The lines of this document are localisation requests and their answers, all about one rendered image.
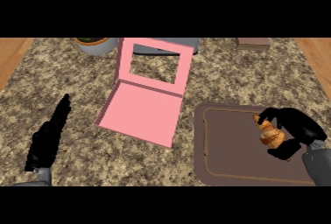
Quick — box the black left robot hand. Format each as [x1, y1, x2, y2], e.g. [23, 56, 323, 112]
[23, 93, 72, 172]

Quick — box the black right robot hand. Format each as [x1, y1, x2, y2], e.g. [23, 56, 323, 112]
[256, 107, 327, 162]

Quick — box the golden brown croissant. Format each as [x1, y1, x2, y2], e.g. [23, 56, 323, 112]
[252, 114, 286, 148]

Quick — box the brown tray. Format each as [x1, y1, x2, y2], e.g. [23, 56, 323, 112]
[191, 102, 320, 187]

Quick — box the pink cardboard box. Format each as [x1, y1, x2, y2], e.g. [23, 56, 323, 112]
[92, 38, 194, 149]

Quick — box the brown block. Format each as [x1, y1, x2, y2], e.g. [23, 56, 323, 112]
[234, 38, 270, 52]

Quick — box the grey plant pot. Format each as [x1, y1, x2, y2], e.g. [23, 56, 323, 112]
[73, 38, 119, 56]

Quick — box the grey appliance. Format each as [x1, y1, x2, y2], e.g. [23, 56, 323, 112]
[131, 38, 202, 56]

